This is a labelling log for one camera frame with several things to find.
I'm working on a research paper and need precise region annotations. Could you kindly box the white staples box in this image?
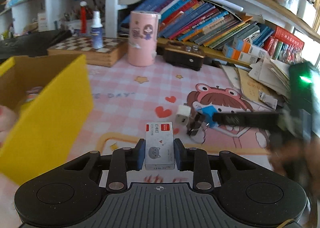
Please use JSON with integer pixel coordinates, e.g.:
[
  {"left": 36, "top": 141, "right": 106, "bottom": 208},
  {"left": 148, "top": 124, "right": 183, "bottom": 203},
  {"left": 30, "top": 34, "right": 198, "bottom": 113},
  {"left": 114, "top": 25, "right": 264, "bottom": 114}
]
[{"left": 144, "top": 122, "right": 175, "bottom": 171}]

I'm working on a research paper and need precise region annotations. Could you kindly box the blue plastic packet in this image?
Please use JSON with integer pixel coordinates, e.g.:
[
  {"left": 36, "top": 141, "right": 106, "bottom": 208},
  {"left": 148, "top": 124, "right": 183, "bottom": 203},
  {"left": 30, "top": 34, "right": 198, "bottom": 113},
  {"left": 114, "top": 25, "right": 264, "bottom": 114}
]
[{"left": 201, "top": 105, "right": 217, "bottom": 128}]

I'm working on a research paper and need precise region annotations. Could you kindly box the grey-blue toy truck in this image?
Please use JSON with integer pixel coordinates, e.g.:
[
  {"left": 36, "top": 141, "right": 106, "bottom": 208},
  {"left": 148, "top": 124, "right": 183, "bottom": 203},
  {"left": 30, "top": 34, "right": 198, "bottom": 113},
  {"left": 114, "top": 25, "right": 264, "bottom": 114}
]
[{"left": 24, "top": 86, "right": 43, "bottom": 103}]

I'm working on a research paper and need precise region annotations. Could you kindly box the small silver sachet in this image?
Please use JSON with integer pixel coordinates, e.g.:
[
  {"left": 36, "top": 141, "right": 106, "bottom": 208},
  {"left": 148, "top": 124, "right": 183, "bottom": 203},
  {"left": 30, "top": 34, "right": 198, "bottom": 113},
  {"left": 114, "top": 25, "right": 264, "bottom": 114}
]
[{"left": 259, "top": 91, "right": 278, "bottom": 110}]

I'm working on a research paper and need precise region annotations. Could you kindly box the brown envelope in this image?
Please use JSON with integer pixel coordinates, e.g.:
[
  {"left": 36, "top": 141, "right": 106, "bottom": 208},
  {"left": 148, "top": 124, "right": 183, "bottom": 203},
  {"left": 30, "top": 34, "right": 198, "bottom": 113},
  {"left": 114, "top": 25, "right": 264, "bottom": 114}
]
[{"left": 238, "top": 69, "right": 271, "bottom": 103}]

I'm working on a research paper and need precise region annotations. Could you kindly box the black binder clip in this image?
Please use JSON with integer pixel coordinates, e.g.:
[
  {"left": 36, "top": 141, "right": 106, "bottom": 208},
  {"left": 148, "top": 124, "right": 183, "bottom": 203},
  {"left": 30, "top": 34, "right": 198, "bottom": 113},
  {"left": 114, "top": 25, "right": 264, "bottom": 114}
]
[{"left": 187, "top": 112, "right": 206, "bottom": 137}]

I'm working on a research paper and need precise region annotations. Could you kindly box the stack of papers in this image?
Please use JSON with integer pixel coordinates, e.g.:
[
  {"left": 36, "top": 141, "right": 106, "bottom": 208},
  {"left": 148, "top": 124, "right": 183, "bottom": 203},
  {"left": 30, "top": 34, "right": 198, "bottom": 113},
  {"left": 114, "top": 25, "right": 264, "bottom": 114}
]
[{"left": 249, "top": 57, "right": 290, "bottom": 98}]

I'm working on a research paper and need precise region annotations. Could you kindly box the white charger cube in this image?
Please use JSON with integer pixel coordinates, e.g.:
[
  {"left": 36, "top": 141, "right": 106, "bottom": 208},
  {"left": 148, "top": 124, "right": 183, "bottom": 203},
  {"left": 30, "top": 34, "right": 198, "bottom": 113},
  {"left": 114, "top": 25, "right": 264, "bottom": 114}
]
[{"left": 175, "top": 105, "right": 191, "bottom": 126}]

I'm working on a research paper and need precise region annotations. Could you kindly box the pink cartoon desk mat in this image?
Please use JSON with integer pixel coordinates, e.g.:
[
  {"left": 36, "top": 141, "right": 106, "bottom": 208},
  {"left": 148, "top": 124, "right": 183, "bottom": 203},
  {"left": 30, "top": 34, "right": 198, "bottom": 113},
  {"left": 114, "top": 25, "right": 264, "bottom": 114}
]
[{"left": 67, "top": 54, "right": 283, "bottom": 189}]

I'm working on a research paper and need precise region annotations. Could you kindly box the orange white box lower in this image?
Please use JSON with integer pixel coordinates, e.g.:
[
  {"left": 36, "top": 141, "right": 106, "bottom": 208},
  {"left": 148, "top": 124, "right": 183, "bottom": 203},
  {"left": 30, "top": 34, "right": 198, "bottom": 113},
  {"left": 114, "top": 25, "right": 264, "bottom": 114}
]
[{"left": 222, "top": 45, "right": 258, "bottom": 64}]

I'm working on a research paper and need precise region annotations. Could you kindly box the orange white box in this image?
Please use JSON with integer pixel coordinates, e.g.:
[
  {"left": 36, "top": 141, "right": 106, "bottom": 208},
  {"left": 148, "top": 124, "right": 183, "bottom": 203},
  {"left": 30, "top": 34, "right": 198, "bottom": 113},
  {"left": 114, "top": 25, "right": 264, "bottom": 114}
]
[
  {"left": 222, "top": 45, "right": 258, "bottom": 64},
  {"left": 232, "top": 38, "right": 267, "bottom": 59}
]

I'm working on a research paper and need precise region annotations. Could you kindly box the orange white box upper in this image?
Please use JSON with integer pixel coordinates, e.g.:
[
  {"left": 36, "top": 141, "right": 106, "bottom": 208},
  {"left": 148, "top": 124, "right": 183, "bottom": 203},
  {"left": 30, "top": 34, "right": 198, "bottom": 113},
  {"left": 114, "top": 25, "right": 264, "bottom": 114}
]
[{"left": 232, "top": 38, "right": 267, "bottom": 59}]

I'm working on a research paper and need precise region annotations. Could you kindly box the red book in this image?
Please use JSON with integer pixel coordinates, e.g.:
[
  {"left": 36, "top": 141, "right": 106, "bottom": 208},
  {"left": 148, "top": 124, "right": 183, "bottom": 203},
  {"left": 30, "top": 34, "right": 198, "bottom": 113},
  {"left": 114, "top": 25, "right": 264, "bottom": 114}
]
[{"left": 272, "top": 26, "right": 304, "bottom": 50}]

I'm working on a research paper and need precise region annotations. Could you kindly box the yellow cardboard box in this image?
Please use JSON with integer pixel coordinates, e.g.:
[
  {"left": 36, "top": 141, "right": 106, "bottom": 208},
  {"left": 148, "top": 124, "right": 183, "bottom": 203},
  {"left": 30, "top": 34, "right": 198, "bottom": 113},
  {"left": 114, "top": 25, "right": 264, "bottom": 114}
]
[{"left": 1, "top": 54, "right": 93, "bottom": 185}]

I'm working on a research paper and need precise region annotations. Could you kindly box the dark brown retro radio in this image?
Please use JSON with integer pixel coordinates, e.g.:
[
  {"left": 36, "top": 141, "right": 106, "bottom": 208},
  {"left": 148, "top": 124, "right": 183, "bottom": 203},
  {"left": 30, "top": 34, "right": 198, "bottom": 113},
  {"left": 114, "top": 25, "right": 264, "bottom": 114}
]
[{"left": 163, "top": 41, "right": 205, "bottom": 71}]

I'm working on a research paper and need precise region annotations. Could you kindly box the wooden chess board box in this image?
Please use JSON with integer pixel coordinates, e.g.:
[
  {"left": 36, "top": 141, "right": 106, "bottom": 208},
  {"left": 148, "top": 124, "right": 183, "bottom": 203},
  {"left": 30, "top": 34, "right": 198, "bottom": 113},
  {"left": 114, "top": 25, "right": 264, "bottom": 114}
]
[{"left": 47, "top": 37, "right": 128, "bottom": 67}]

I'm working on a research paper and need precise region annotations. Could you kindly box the white blue spray bottle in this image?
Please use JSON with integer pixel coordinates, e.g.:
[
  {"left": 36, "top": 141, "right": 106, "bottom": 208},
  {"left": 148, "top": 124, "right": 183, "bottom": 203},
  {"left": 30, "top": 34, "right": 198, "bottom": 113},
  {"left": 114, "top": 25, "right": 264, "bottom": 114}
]
[{"left": 91, "top": 10, "right": 103, "bottom": 49}]

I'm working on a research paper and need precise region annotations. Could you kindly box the row of books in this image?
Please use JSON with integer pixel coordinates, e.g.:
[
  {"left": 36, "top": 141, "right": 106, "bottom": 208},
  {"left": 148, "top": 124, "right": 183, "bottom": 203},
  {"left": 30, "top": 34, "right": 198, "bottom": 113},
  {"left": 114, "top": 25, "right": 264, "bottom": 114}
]
[{"left": 120, "top": 0, "right": 274, "bottom": 50}]

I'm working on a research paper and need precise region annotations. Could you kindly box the pink cylindrical container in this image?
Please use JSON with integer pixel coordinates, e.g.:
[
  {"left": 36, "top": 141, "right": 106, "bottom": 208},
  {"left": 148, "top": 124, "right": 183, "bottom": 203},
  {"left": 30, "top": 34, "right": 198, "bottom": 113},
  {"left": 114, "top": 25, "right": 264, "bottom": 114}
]
[{"left": 127, "top": 11, "right": 161, "bottom": 67}]

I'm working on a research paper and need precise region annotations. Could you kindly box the black electronic keyboard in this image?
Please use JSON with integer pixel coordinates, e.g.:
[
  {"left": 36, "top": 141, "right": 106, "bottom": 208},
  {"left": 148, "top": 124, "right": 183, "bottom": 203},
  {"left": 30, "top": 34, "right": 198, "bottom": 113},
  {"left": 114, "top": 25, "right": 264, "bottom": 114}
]
[{"left": 0, "top": 30, "right": 72, "bottom": 60}]

